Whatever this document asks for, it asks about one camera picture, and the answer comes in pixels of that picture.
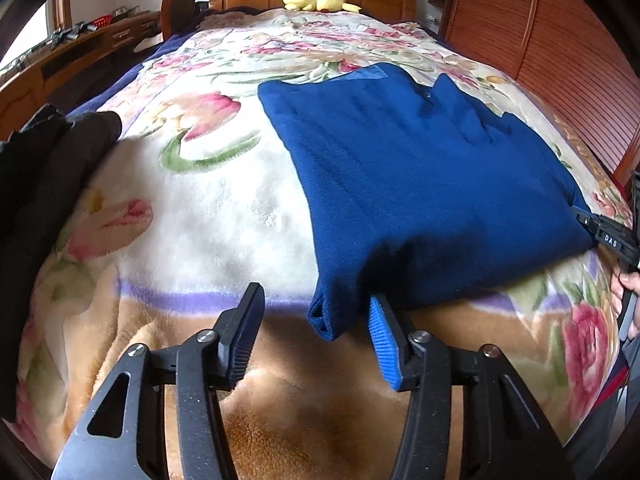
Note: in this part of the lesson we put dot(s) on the person's dark clothing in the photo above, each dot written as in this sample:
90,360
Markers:
607,420

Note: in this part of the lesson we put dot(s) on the black clothes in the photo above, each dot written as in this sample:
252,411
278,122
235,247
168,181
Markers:
40,185

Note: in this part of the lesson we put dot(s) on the dark blue bed sheet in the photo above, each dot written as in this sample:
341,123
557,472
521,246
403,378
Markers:
130,75

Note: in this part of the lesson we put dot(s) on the window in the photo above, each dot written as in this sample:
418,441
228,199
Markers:
25,45

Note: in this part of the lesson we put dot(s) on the red basket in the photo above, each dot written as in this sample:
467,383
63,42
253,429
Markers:
101,21

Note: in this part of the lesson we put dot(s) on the long wooden desk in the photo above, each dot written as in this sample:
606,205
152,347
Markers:
60,60

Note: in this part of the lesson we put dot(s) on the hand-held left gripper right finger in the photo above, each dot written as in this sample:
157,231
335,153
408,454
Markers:
385,345

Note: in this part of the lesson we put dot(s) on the wooden slatted wardrobe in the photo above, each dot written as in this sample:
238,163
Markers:
550,35

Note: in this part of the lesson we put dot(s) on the floral blanket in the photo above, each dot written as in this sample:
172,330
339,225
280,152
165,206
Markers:
200,220

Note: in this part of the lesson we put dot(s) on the blue jacket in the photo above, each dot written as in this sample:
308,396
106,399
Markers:
425,175

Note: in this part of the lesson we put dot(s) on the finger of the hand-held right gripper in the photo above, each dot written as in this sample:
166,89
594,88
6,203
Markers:
589,222

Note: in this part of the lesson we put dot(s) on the person's right hand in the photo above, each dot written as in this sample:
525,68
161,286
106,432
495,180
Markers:
634,285

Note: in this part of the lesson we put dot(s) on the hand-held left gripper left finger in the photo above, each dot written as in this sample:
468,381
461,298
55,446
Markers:
245,335

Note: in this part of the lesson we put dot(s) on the wooden chair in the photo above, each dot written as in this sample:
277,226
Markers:
177,5

